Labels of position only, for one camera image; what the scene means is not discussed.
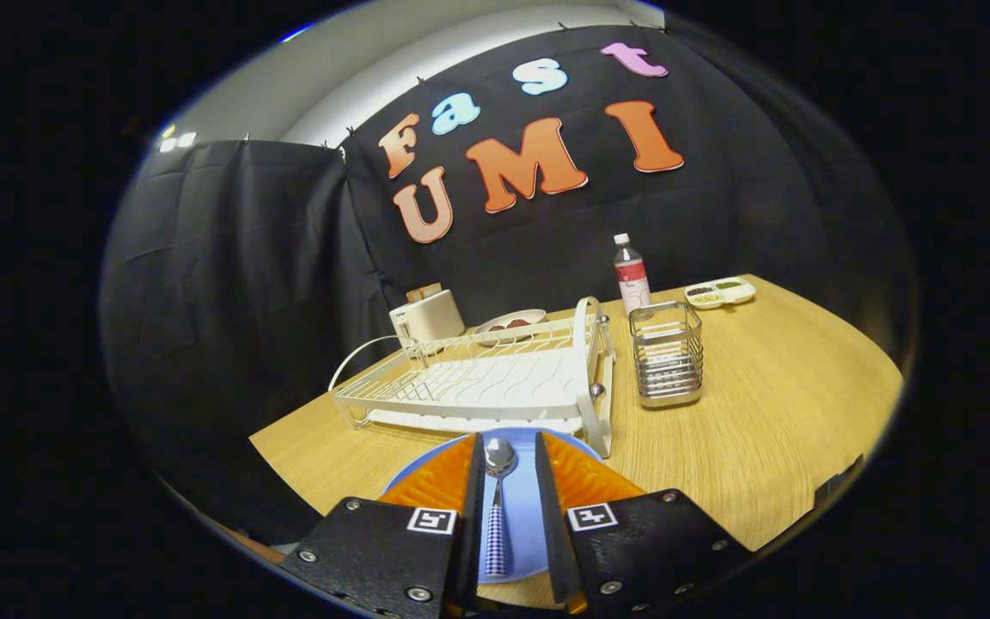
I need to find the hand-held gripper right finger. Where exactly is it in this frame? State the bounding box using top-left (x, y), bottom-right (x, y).
top-left (534, 430), bottom-right (754, 616)

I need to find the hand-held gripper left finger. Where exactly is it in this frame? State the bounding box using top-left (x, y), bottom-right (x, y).
top-left (278, 432), bottom-right (487, 618)

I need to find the light blue plate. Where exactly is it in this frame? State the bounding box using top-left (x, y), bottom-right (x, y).
top-left (382, 427), bottom-right (603, 584)

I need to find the spoon with checkered handle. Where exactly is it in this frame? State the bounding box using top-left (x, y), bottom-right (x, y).
top-left (482, 437), bottom-right (519, 579)

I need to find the white wire dish rack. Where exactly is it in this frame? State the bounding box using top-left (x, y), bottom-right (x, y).
top-left (327, 297), bottom-right (618, 459)

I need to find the metal wire cutlery basket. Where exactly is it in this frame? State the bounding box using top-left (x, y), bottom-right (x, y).
top-left (629, 301), bottom-right (704, 409)

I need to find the white plate with red food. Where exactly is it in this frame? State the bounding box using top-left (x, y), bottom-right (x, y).
top-left (474, 309), bottom-right (547, 345)

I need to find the white divided dish with beans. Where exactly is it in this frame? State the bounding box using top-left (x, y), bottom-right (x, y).
top-left (684, 277), bottom-right (757, 310)

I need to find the white toaster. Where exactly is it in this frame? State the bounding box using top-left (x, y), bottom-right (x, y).
top-left (388, 289), bottom-right (466, 345)

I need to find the clear bottle with red label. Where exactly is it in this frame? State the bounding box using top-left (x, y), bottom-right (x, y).
top-left (613, 233), bottom-right (651, 316)

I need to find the black backdrop cloth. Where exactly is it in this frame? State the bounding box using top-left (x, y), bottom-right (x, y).
top-left (100, 21), bottom-right (917, 542)

